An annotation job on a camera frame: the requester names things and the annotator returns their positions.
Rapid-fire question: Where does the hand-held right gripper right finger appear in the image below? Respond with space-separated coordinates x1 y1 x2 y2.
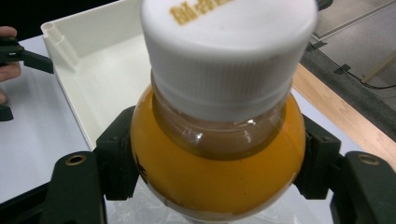
292 114 343 201

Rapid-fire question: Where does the translucent printed plastic bag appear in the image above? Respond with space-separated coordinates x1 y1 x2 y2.
105 178 336 224

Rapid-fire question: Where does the black tape strip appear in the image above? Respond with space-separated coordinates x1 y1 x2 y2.
305 40 328 53
332 63 352 76

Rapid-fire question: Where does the black floor cable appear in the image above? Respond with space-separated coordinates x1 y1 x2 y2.
311 46 396 91

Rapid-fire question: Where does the white plastic bin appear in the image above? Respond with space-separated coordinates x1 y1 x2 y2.
40 0 157 152

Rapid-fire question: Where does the light floor track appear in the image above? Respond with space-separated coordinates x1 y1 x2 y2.
312 0 396 40

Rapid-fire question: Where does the orange drink bottle white cap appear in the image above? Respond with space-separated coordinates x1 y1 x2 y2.
129 0 319 223

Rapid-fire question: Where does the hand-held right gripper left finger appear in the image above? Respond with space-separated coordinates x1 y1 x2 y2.
92 105 142 202

